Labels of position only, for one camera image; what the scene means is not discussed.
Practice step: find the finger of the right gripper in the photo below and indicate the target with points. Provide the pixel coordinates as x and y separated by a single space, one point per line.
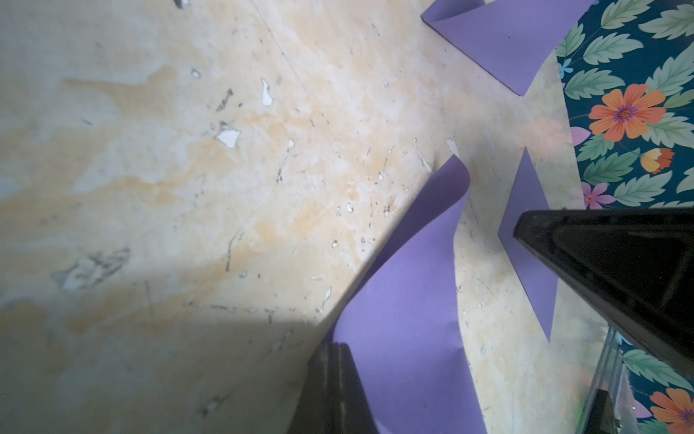
634 267

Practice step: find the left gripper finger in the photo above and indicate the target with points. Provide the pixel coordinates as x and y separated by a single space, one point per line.
332 400

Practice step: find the purple paper square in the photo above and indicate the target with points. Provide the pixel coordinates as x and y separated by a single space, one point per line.
538 281
402 324
510 39

